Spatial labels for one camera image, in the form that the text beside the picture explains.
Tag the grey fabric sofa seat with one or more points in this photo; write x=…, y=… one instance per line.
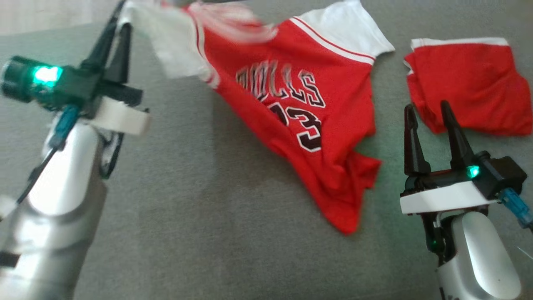
x=187, y=208

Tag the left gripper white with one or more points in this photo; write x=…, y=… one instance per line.
x=123, y=118

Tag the red white basketball jersey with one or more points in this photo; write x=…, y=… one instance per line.
x=291, y=125

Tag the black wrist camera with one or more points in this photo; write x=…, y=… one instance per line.
x=501, y=175
x=70, y=87

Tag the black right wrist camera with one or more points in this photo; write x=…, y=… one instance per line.
x=501, y=175

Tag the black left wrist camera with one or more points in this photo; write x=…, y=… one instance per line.
x=70, y=87

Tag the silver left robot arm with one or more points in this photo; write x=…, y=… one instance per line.
x=50, y=216

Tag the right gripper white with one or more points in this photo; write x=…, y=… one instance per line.
x=441, y=198

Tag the red shorts white stripe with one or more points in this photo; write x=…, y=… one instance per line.
x=470, y=83

